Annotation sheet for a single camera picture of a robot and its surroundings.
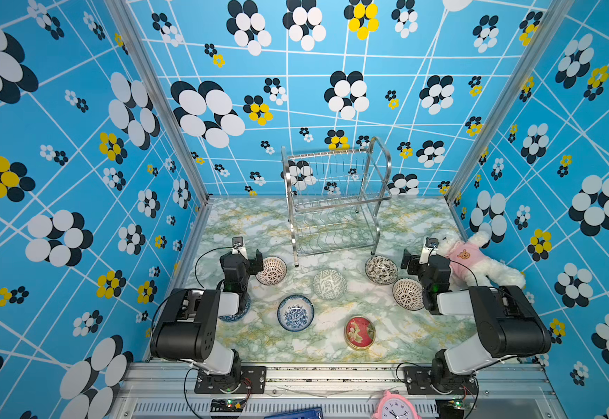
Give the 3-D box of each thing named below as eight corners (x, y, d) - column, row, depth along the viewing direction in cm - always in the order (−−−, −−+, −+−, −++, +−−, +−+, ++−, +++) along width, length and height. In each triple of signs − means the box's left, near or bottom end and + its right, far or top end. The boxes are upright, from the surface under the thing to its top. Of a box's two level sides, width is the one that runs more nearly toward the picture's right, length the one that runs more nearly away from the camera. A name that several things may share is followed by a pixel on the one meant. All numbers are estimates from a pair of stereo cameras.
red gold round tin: (345, 349, 81) (346, 346, 78) (343, 319, 87) (344, 315, 84) (375, 349, 81) (378, 346, 78) (371, 319, 87) (373, 315, 84)
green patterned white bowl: (312, 300, 91) (312, 295, 88) (312, 275, 98) (312, 269, 94) (347, 300, 91) (348, 295, 88) (344, 274, 97) (346, 269, 94)
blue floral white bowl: (278, 331, 84) (276, 326, 81) (280, 299, 91) (279, 294, 87) (314, 331, 84) (314, 326, 81) (314, 299, 91) (314, 294, 87)
